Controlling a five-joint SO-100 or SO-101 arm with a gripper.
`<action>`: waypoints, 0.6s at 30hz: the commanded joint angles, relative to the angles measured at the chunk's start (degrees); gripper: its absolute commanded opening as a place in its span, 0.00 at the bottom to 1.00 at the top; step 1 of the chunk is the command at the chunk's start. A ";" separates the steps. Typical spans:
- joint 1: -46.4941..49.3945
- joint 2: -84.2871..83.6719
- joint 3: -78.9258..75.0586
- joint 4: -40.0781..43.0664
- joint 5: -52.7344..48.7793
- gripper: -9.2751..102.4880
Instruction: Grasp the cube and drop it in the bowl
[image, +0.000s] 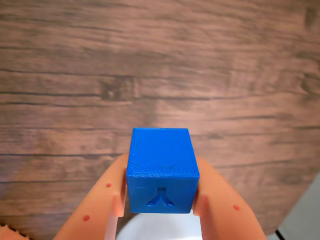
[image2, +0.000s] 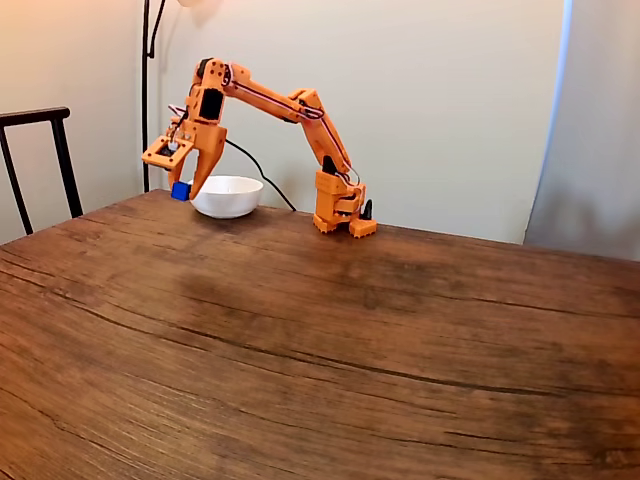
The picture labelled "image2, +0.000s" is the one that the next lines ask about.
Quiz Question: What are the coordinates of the pale curtain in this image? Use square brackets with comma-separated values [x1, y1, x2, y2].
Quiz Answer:
[522, 0, 640, 262]

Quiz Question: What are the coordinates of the white bowl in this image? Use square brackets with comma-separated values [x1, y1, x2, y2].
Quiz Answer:
[189, 174, 265, 220]

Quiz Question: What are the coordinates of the black cable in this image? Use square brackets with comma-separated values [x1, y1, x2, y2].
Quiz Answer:
[223, 138, 298, 212]

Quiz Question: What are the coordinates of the orange gripper camera mount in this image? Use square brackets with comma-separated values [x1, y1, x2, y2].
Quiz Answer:
[141, 130, 196, 174]

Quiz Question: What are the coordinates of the black chair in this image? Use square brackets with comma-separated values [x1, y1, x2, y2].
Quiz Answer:
[0, 106, 85, 236]

